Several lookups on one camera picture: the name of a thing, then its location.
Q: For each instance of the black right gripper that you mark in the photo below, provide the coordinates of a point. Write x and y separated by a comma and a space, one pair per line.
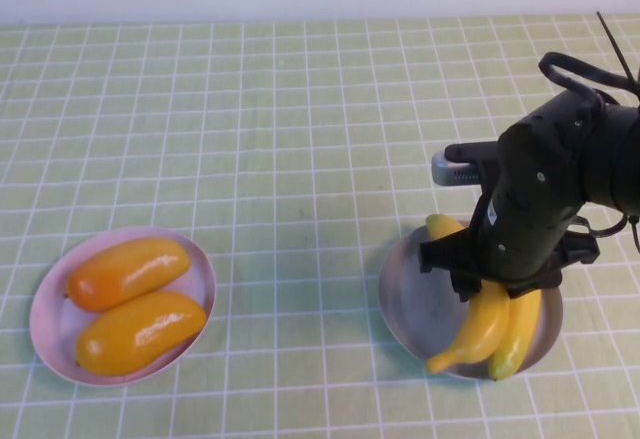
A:
525, 239

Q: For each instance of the long curved yellow banana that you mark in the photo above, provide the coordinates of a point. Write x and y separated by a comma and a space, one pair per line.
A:
482, 329

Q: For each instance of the yellow banana green blossom end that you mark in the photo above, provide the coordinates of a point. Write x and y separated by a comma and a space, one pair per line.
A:
520, 329

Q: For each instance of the orange yellow mango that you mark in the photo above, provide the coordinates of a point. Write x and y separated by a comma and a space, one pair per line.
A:
125, 274

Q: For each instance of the blue round plate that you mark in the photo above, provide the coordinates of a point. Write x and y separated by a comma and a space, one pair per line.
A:
420, 304

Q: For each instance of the pink round plate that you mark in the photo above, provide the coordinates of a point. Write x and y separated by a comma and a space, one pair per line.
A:
50, 329

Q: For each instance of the grey zip tie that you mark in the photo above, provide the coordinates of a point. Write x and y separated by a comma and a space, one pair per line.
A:
635, 234

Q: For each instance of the black zip tie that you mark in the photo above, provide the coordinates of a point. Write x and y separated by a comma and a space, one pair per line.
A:
615, 46

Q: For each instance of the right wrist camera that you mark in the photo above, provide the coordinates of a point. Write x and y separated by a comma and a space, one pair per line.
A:
460, 169

